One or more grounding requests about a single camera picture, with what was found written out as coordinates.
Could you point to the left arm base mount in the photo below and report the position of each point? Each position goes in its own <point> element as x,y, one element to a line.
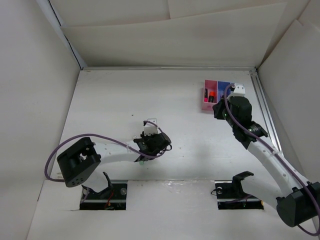
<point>108,195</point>

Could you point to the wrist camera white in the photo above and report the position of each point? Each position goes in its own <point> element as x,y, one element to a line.
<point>237,90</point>
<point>150,127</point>

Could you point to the orange highlighter black body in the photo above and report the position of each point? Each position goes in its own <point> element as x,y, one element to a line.
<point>211,97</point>

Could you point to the pink highlighter black body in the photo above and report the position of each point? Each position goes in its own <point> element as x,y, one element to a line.
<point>205,95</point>

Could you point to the dark blue container box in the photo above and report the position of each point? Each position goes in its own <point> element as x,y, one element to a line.
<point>221,86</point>

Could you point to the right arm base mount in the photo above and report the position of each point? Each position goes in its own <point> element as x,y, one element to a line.
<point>230,194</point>

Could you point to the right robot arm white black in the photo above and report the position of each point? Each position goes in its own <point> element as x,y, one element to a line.
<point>295,198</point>

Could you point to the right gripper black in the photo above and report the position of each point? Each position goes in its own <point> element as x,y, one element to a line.
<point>217,108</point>

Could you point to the pink container box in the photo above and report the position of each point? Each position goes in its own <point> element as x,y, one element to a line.
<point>210,85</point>

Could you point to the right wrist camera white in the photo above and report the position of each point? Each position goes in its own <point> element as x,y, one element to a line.
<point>237,90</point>

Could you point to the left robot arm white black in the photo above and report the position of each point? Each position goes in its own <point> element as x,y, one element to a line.
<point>78,163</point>

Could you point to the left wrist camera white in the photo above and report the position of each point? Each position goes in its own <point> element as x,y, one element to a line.
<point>150,127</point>

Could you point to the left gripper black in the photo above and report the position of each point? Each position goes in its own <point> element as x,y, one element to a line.
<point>144,137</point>

